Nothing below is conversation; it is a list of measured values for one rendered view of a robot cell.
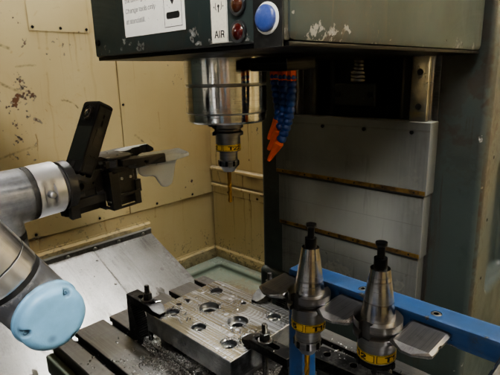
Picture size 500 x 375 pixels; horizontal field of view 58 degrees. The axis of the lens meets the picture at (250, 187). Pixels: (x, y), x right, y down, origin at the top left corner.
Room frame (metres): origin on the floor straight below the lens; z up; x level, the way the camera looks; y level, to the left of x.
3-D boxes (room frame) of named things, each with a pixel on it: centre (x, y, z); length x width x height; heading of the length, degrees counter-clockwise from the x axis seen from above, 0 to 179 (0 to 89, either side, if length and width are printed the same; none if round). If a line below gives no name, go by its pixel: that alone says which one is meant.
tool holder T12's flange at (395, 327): (0.53, -0.16, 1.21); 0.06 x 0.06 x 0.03
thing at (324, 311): (0.56, -0.12, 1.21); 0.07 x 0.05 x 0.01; 136
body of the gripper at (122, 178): (0.68, 0.24, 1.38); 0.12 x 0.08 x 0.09; 139
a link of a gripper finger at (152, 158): (0.70, 0.18, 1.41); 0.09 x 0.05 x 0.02; 116
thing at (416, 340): (0.49, -0.20, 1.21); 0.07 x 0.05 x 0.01; 136
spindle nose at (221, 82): (0.90, 0.04, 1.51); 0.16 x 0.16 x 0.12
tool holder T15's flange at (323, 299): (0.60, -0.08, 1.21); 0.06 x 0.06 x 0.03
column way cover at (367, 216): (1.22, -0.27, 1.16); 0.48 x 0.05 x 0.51; 46
